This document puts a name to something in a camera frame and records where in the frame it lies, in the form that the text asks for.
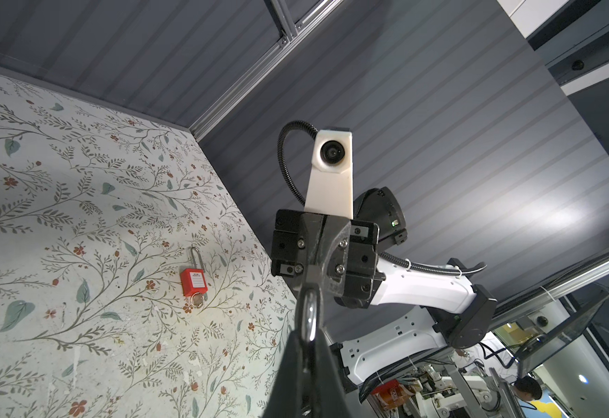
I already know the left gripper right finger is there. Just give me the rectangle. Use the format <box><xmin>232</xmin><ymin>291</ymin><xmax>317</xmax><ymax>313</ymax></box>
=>
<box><xmin>311</xmin><ymin>334</ymin><xmax>351</xmax><ymax>418</ymax></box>

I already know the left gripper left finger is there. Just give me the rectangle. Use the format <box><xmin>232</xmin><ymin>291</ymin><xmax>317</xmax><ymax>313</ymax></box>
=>
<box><xmin>262</xmin><ymin>331</ymin><xmax>305</xmax><ymax>418</ymax></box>

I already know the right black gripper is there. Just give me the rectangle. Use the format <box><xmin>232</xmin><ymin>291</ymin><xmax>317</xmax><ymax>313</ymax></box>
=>
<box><xmin>271</xmin><ymin>209</ymin><xmax>386</xmax><ymax>308</ymax></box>

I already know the small black padlock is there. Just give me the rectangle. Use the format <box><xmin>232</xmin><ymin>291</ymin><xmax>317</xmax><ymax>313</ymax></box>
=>
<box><xmin>296</xmin><ymin>284</ymin><xmax>325</xmax><ymax>347</ymax></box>

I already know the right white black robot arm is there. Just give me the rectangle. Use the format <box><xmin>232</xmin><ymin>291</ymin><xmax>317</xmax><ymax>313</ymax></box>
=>
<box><xmin>271</xmin><ymin>188</ymin><xmax>497</xmax><ymax>386</ymax></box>

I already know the red safety padlock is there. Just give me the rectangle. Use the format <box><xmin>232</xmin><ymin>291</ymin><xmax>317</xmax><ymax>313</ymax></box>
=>
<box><xmin>180</xmin><ymin>247</ymin><xmax>208</xmax><ymax>308</ymax></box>

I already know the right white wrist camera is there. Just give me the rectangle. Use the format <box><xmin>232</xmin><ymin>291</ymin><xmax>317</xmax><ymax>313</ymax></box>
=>
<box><xmin>304</xmin><ymin>130</ymin><xmax>353</xmax><ymax>219</ymax></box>

